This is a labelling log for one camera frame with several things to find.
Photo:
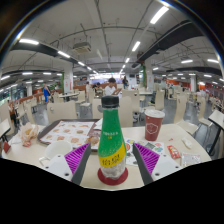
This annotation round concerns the person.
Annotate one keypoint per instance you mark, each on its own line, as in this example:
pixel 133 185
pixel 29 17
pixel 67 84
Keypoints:
pixel 125 82
pixel 46 93
pixel 111 89
pixel 97 89

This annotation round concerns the group of ceiling lights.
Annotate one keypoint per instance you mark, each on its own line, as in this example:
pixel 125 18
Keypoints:
pixel 159 15

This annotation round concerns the flat round red coaster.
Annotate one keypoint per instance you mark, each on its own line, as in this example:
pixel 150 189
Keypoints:
pixel 113 182

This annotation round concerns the red sauce packet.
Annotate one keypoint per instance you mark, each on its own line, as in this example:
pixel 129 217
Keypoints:
pixel 173 152

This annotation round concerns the small white packet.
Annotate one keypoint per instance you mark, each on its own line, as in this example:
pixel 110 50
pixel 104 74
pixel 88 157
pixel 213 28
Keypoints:
pixel 187 143

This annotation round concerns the orange food wrapper bag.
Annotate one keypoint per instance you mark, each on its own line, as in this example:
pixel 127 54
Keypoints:
pixel 28 132

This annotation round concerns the ceiling air conditioner unit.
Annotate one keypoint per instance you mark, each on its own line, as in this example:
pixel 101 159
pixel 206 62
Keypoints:
pixel 81 47

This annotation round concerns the green-labelled clear drink bottle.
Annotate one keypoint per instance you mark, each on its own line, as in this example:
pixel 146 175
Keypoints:
pixel 111 140

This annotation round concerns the clear plastic bag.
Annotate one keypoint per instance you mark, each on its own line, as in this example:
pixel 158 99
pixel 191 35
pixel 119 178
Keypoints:
pixel 190 160

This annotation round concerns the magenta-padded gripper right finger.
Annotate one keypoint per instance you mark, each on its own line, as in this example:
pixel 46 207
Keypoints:
pixel 148 158

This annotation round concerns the red paper cup with lid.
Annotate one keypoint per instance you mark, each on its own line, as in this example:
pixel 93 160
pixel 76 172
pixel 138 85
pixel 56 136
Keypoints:
pixel 154 126

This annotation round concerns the printed paper leaflet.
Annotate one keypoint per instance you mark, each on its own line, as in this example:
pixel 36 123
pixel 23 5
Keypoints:
pixel 150 146

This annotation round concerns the crumpled white napkin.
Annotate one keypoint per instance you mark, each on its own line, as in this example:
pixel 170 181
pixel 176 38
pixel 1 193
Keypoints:
pixel 98 124

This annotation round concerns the group of beige chairs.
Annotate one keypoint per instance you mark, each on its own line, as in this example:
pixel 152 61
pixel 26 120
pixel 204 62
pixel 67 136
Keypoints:
pixel 61 111

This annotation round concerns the dark tray with printed liner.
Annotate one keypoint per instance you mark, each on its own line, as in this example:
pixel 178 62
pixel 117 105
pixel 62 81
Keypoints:
pixel 66 131

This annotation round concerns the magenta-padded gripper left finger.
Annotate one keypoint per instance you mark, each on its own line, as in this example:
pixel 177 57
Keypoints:
pixel 76 158

